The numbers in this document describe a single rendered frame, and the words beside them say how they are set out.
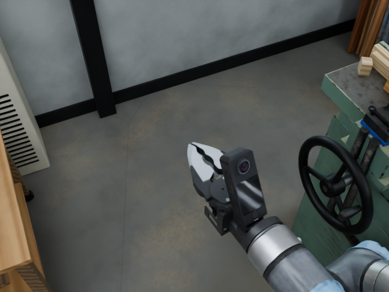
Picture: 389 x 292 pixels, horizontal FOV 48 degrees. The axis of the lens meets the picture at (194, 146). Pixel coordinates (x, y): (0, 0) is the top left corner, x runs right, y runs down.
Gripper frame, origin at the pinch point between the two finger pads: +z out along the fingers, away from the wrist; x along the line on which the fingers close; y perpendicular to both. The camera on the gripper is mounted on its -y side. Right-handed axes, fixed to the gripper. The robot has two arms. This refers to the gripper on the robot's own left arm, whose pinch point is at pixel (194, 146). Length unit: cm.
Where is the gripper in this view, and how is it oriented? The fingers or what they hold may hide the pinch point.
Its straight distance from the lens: 75.6
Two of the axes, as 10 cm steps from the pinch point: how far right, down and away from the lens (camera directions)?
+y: 0.1, 6.7, 7.5
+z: -5.3, -6.3, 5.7
